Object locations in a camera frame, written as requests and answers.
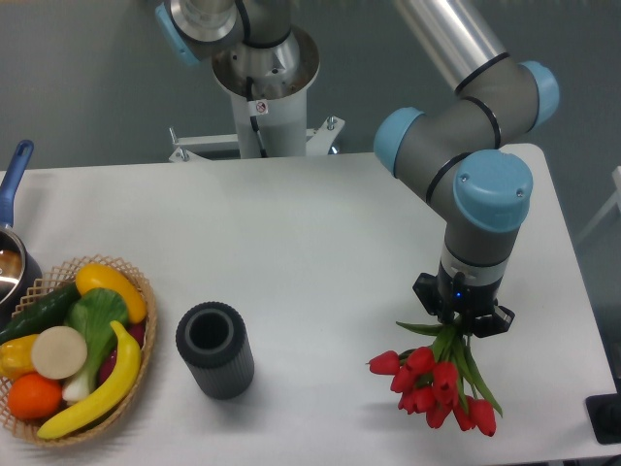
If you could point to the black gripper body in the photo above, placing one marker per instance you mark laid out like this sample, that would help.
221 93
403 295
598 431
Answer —
458 297

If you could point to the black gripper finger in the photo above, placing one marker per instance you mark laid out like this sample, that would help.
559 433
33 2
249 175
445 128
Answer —
497 321
426 289

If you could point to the red tulip bouquet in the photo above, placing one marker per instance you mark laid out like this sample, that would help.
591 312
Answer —
441 379

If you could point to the dark grey ribbed vase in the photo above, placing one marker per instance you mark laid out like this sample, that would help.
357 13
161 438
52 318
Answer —
212 340

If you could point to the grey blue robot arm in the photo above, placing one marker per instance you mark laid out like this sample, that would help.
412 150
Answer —
454 161

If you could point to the black device at edge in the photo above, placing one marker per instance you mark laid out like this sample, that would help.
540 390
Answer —
604 414

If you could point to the dark red vegetable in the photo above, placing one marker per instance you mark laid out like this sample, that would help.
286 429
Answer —
137 331

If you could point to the yellow banana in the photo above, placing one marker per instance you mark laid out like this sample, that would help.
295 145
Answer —
105 397

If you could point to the green bok choy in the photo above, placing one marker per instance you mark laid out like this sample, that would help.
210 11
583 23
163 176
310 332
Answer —
91 316

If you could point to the yellow lemon squash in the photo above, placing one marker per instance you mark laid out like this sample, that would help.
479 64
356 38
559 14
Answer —
97 275

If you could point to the beige round slice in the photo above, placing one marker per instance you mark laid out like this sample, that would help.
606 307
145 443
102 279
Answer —
59 352

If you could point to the green cucumber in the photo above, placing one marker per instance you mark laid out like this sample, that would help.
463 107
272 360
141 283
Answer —
50 310

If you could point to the orange fruit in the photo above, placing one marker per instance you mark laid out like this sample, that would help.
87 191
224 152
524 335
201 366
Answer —
33 396

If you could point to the yellow bell pepper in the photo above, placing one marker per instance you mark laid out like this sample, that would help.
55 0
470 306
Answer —
16 358

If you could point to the woven wicker basket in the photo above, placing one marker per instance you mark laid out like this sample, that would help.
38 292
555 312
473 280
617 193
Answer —
58 276

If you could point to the white frame at right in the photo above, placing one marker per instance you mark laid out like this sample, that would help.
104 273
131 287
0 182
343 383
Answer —
604 216

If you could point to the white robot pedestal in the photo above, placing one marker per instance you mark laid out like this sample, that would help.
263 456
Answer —
268 94

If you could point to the blue handled saucepan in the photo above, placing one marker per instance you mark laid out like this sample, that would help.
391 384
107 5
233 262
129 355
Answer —
19 270

